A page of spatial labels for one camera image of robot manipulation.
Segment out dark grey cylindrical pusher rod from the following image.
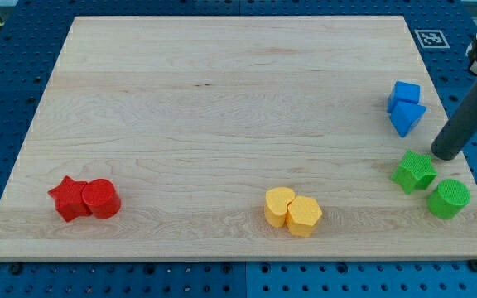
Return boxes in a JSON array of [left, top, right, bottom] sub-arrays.
[[431, 80, 477, 161]]

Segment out blue triangle block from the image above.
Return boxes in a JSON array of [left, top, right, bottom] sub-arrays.
[[390, 101, 426, 137]]

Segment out blue cube block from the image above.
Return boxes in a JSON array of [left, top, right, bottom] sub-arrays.
[[387, 81, 421, 113]]

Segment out wooden board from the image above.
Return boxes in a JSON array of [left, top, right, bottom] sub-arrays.
[[0, 16, 477, 262]]

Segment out green star block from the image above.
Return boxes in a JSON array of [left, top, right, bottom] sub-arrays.
[[391, 150, 437, 195]]

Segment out yellow hexagon block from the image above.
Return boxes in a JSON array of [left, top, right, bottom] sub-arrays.
[[286, 195, 323, 238]]

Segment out red cylinder block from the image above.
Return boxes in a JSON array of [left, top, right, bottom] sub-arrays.
[[82, 179, 121, 219]]

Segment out green cylinder block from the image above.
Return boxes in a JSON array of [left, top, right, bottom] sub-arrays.
[[426, 179, 471, 219]]

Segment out white fiducial marker tag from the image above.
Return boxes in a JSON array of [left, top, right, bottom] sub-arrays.
[[415, 29, 450, 49]]

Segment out red star block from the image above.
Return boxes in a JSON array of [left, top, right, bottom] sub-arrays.
[[47, 175, 92, 222]]

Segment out yellow heart block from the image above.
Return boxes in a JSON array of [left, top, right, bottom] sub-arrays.
[[263, 187, 296, 228]]

